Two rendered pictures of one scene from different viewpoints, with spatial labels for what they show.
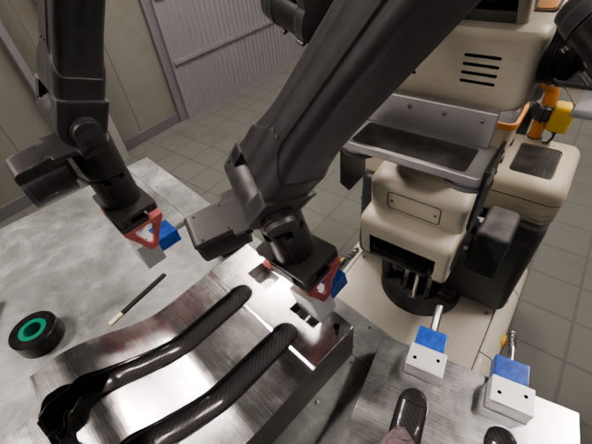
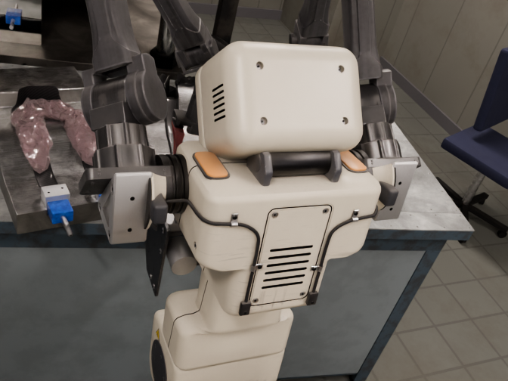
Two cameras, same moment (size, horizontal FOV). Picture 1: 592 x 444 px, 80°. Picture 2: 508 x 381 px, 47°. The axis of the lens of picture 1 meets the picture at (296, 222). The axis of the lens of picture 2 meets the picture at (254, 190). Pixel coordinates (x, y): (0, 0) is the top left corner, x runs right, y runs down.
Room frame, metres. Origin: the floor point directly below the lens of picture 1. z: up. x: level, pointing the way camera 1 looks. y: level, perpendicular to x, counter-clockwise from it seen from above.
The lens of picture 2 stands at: (0.80, -0.99, 1.68)
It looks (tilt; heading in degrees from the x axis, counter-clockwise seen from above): 36 degrees down; 107
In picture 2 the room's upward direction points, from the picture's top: 16 degrees clockwise
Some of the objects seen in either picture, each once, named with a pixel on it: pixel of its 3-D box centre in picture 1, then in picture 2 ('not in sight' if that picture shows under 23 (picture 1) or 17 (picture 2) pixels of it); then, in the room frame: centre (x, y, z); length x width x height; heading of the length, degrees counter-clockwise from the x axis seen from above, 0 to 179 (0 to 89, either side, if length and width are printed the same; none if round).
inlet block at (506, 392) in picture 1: (509, 370); (61, 214); (0.19, -0.28, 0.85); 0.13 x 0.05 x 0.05; 147
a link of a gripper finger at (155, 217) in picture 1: (140, 225); not in sight; (0.45, 0.26, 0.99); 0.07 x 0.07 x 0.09; 40
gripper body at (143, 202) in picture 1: (117, 189); not in sight; (0.46, 0.27, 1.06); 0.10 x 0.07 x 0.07; 40
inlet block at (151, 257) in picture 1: (168, 232); not in sight; (0.48, 0.24, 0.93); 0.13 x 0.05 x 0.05; 130
